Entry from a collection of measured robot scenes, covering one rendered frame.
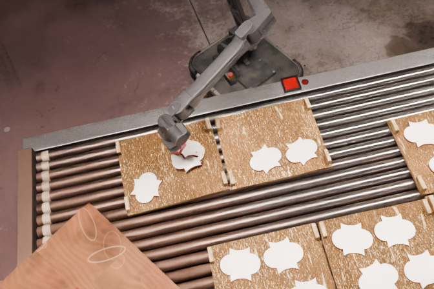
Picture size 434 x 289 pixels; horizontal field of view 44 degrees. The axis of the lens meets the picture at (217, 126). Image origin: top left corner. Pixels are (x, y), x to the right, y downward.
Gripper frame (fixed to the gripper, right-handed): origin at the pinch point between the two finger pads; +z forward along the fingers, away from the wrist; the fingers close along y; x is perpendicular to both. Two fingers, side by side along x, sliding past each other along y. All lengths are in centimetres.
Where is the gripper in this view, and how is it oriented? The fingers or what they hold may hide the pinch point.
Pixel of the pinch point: (174, 147)
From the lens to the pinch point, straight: 209.3
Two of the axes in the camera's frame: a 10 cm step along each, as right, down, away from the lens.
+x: -8.4, 5.0, -2.2
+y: -5.4, -6.8, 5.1
